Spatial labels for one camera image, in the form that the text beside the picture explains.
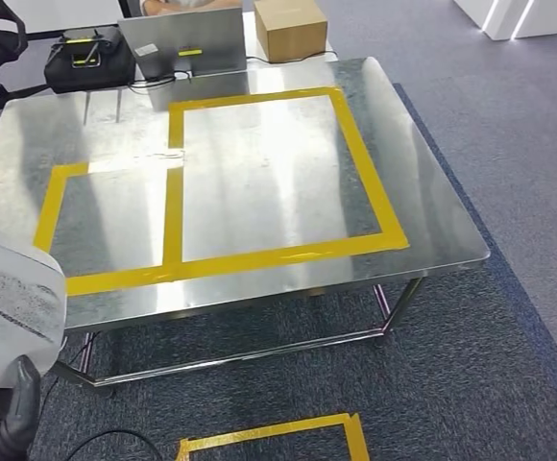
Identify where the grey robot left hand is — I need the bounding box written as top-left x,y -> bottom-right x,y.
0,354 -> 42,439

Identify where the white plastic car part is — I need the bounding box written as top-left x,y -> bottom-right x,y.
0,221 -> 67,390

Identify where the steel workbench table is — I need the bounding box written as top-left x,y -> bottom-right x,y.
0,56 -> 492,391

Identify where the black equipment case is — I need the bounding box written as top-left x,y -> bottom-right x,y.
43,26 -> 137,96

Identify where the white desk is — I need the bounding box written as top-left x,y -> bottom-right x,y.
0,0 -> 340,87

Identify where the grey laptop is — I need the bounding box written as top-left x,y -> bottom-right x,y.
117,6 -> 249,83

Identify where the cardboard box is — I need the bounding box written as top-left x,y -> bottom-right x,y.
252,0 -> 329,64

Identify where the white plinth with light strips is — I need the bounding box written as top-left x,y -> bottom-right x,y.
453,0 -> 557,42

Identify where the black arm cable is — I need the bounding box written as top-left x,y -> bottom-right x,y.
64,428 -> 165,461

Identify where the black power cable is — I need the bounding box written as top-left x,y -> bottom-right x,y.
245,49 -> 340,67
125,69 -> 194,98

